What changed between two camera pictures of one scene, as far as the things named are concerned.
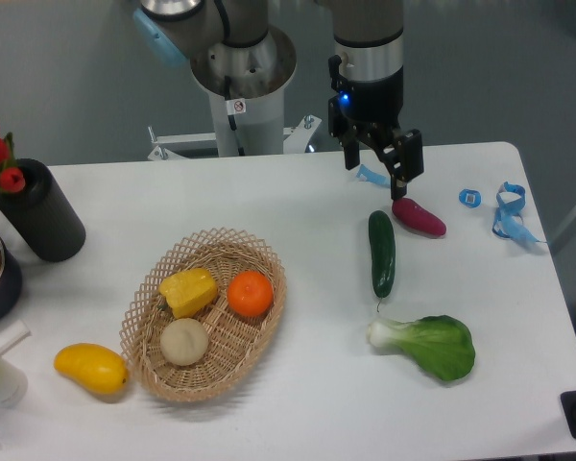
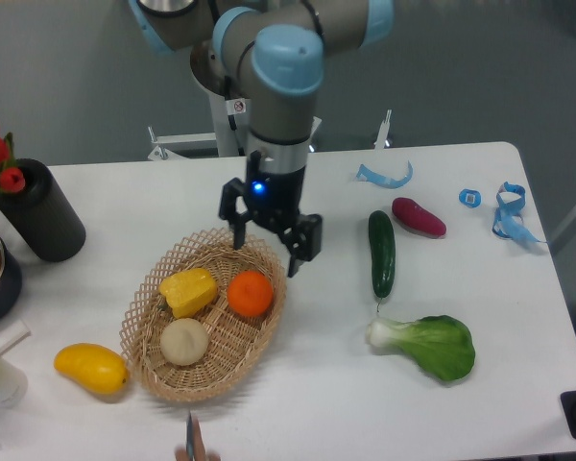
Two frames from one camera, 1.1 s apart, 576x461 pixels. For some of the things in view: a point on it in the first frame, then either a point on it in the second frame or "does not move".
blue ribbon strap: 508,222 does not move
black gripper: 372,112 -> 272,199
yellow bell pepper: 189,291 does not move
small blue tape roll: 470,198 does not move
